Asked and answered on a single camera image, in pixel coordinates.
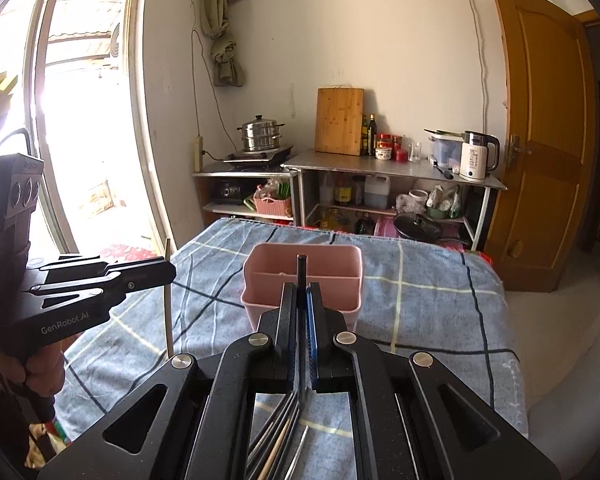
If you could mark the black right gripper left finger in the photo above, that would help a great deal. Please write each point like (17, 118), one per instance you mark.
(192, 418)

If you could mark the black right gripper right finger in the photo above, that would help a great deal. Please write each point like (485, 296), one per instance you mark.
(412, 418)

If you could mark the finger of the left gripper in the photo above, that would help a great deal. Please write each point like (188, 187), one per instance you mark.
(69, 274)
(83, 303)

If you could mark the wooden chopstick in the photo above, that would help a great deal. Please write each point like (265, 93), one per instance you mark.
(167, 304)
(273, 459)

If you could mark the black chopstick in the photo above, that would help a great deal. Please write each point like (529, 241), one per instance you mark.
(259, 445)
(301, 273)

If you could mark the steel kitchen shelf table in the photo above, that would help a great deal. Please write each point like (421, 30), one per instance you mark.
(316, 161)

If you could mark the person's left hand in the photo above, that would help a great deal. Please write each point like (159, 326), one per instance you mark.
(43, 373)

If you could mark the black chopstick on table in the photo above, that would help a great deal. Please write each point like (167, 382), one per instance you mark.
(259, 445)

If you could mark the wooden chopstick on table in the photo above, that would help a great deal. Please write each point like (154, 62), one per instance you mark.
(273, 459)

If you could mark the blue plaid tablecloth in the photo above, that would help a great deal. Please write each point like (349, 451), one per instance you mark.
(404, 296)

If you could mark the small white side shelf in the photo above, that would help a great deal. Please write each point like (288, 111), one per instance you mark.
(226, 191)

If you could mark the pink plastic basket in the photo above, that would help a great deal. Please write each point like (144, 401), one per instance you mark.
(274, 206)

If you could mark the black induction cooker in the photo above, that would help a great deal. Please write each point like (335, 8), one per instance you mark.
(265, 159)

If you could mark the stainless steel steamer pot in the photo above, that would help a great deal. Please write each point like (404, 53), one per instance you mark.
(261, 134)

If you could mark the black pan with lid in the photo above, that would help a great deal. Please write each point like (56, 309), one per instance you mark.
(416, 227)

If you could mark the hanging grey cloth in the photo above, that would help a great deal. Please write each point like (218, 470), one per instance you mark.
(216, 26)

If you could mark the white plastic jug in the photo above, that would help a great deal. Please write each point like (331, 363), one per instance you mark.
(376, 191)

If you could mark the brown wooden door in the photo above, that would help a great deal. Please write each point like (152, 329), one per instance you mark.
(550, 144)

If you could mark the bamboo cutting board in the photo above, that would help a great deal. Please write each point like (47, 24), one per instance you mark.
(338, 122)

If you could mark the red lid sauce jar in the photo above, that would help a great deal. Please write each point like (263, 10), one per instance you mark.
(384, 146)

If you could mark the small red jar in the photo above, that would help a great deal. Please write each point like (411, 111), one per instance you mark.
(401, 155)

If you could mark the dark soy sauce bottle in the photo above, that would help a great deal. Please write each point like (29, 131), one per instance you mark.
(371, 135)

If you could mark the drinking glass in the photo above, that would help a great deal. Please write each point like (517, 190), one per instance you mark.
(415, 151)

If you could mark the clear plastic storage container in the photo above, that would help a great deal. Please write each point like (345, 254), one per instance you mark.
(446, 148)

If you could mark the white electric kettle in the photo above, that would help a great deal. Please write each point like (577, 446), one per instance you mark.
(480, 155)

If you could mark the white wall power strip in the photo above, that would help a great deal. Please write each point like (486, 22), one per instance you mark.
(198, 154)

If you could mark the window frame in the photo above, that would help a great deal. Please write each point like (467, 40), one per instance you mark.
(70, 94)

